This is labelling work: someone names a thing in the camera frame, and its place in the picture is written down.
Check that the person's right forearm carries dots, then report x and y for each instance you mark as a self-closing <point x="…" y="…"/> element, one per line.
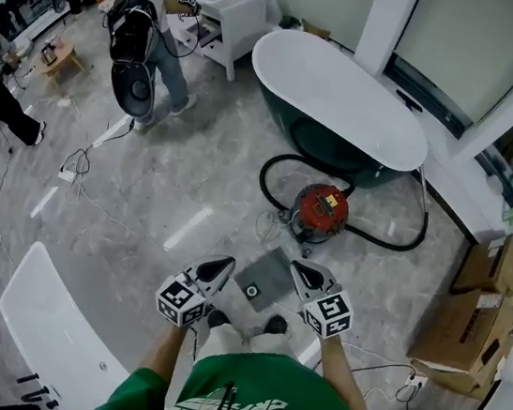
<point x="340" y="381"/>

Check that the round wooden table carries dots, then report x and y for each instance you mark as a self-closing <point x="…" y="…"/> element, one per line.
<point x="63" y="61"/>

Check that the person's black shoe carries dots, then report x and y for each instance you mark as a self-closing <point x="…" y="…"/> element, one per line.
<point x="217" y="319"/>
<point x="276" y="325"/>

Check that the large cardboard box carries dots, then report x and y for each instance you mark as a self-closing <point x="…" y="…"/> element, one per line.
<point x="461" y="332"/>

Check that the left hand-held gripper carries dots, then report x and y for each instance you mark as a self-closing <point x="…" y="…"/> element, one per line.
<point x="179" y="299"/>

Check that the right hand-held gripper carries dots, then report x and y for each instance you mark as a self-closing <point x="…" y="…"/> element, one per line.
<point x="328" y="314"/>

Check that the white vanity cabinet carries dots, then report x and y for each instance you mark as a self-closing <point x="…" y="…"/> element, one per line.
<point x="236" y="12"/>

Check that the red vacuum cleaner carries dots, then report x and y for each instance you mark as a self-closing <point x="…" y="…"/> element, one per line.
<point x="320" y="208"/>

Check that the person's left black shoe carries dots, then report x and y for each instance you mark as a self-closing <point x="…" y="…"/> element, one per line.
<point x="217" y="319"/>

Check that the person's right black shoe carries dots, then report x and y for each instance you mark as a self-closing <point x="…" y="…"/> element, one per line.
<point x="276" y="325"/>

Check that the dark kettle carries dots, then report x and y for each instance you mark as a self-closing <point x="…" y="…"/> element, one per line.
<point x="49" y="54"/>

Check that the person's left forearm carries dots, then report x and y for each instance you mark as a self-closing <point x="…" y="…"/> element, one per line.
<point x="165" y="352"/>

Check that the white power strip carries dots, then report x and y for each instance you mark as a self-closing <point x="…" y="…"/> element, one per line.
<point x="411" y="387"/>
<point x="66" y="175"/>

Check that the white roller blind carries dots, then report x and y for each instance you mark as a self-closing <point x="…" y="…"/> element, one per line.
<point x="323" y="0"/>
<point x="472" y="49"/>

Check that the person's beige trousers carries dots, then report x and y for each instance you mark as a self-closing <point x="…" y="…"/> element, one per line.
<point x="242" y="339"/>

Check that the green bathtub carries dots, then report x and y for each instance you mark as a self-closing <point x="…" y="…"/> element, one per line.
<point x="338" y="92"/>

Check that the black bathtub faucet set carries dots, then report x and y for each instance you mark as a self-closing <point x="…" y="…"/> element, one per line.
<point x="31" y="378"/>

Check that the white bathtub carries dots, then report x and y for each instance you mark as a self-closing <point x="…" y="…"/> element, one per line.
<point x="55" y="322"/>

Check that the person's green shirt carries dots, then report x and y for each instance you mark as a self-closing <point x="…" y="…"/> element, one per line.
<point x="268" y="390"/>

